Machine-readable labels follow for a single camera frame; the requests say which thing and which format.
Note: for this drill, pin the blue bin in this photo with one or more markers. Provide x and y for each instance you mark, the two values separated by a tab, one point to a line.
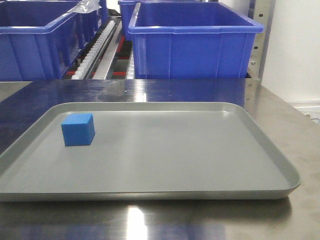
191	40
41	39

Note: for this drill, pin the blue bin front left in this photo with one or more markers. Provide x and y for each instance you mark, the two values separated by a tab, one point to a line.
41	39

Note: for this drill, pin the white roller conveyor track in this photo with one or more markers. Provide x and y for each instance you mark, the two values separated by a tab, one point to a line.
87	65

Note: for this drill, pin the clear plastic bag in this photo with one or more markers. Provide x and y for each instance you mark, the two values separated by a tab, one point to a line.
86	6

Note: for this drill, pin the grey plastic tray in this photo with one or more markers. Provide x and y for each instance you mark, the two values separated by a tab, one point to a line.
147	151

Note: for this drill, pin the steel shelf upright post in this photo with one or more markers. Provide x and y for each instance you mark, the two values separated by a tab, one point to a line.
261	11

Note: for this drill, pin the blue bin front right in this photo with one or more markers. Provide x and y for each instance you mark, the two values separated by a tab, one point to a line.
191	40

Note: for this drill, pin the blue foam cube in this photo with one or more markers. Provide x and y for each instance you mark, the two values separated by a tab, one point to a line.
78	129

